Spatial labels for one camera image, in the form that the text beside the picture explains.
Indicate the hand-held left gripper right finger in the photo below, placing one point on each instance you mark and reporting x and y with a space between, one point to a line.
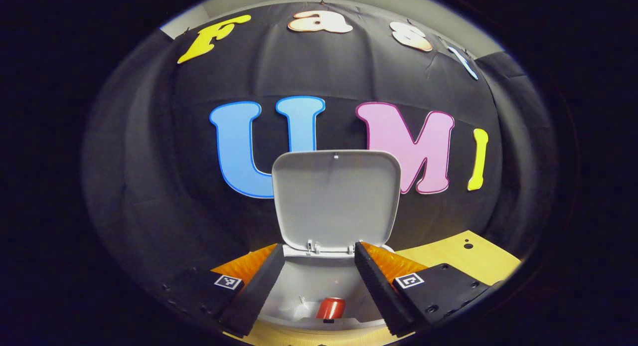
381 296

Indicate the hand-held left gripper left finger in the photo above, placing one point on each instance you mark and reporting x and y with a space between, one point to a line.
259 291

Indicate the red pop can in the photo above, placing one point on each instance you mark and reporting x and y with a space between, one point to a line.
331 307

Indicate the white desktop garbage bin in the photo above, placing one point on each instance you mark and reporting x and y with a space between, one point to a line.
336 201

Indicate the wooden desktop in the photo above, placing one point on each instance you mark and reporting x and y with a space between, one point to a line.
463 261

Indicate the black backdrop cloth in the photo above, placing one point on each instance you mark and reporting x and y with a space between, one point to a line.
349 72

